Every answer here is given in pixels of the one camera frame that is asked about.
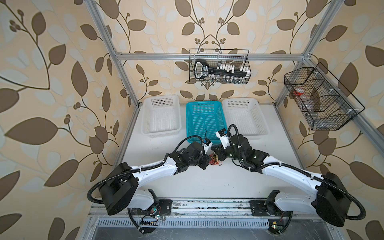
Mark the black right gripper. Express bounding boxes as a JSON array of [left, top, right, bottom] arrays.
[[212, 142, 244, 163]]

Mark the red cable with clip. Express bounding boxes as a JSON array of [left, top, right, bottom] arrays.
[[208, 152, 223, 167]]

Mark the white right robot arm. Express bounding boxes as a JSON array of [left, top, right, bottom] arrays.
[[212, 124, 367, 227]]

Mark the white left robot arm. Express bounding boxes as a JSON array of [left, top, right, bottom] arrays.
[[87, 136, 213, 216]]

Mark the teal plastic basket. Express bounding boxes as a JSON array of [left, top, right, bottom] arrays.
[[186, 101, 228, 145]]

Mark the white plastic basket right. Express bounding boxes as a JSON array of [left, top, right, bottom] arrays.
[[222, 98, 270, 140]]

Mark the white plastic basket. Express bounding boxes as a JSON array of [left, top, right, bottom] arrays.
[[141, 95, 182, 138], [222, 98, 270, 140]]

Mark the white plastic basket left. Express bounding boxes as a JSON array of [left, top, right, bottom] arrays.
[[141, 95, 182, 138]]

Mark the black tool in basket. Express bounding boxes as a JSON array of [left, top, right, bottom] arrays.
[[190, 59, 252, 80]]

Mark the red object in basket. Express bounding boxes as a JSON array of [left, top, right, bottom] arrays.
[[292, 88, 305, 97]]

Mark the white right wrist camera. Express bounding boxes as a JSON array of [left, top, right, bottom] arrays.
[[216, 129, 230, 149]]

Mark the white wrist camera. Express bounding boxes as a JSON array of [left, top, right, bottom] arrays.
[[216, 129, 230, 149], [203, 138, 212, 154]]

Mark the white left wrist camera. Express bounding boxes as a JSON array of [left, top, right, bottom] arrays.
[[203, 138, 212, 154]]

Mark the metal base rail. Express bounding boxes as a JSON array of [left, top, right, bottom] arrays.
[[88, 197, 325, 230]]

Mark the black wire basket back wall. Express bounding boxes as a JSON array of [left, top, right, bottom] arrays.
[[189, 48, 252, 85]]

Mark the black wire basket wall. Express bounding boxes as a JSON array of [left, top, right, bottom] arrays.
[[189, 48, 252, 85], [284, 62, 366, 131]]

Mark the black wire basket right wall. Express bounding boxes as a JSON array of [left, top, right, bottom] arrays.
[[284, 62, 366, 131]]

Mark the aluminium frame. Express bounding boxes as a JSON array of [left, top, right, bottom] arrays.
[[82, 0, 384, 240]]

